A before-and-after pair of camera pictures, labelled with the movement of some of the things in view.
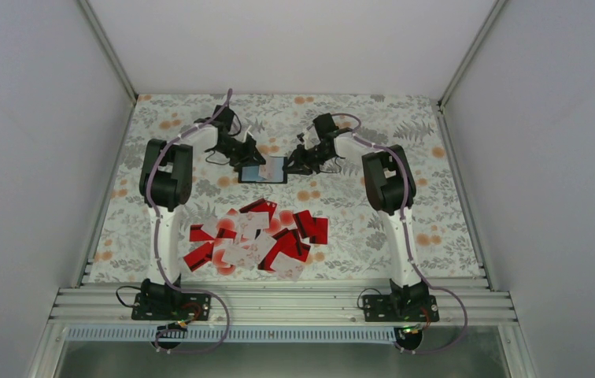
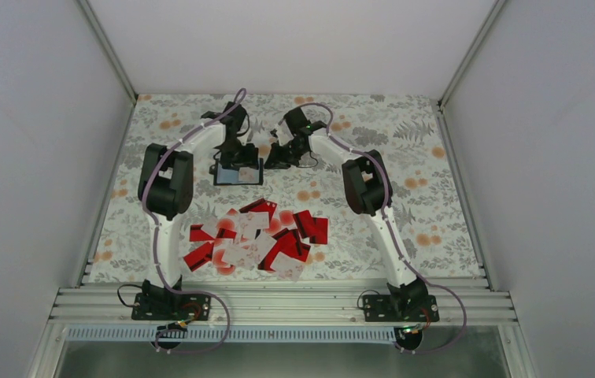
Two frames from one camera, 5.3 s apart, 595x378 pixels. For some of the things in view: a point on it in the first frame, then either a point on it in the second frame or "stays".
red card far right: [319, 231] stays
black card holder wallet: [273, 172] → [213, 170]
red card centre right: [305, 223] stays
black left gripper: [247, 159] stays
